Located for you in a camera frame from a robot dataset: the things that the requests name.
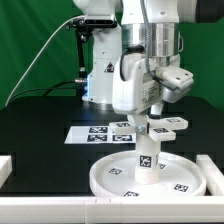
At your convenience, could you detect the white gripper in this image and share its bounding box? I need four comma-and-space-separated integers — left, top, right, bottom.
112, 53, 164, 135

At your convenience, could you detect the white table base piece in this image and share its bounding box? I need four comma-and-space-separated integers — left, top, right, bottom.
109, 115, 188, 141

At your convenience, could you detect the white round table top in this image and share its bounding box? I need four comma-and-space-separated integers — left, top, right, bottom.
89, 150, 206, 198

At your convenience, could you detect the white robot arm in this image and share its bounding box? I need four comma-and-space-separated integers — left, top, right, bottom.
73, 0, 224, 135

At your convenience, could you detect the white marker sheet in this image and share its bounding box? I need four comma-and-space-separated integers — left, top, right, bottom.
65, 126, 136, 144

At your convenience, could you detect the white right fence bar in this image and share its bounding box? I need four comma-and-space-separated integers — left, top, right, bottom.
196, 155, 224, 196

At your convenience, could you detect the white fence bar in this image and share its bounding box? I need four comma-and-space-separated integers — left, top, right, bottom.
0, 196, 224, 224
196, 155, 224, 196
0, 156, 12, 188

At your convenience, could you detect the white front fence bar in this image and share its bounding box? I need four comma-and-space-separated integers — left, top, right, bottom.
0, 196, 224, 224

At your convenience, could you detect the white left fence bar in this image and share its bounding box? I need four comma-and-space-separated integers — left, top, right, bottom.
0, 156, 12, 188

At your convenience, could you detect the grey ribbed arm hose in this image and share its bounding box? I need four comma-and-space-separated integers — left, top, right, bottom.
119, 0, 178, 92

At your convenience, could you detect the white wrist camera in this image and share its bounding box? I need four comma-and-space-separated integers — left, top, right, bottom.
156, 65, 194, 103

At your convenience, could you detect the black cable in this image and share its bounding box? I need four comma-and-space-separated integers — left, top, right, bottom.
6, 79, 88, 108

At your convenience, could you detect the black camera stand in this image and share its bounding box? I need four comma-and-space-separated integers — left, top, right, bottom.
65, 15, 117, 85

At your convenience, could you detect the grey cable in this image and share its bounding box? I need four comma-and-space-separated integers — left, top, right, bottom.
4, 14, 85, 108

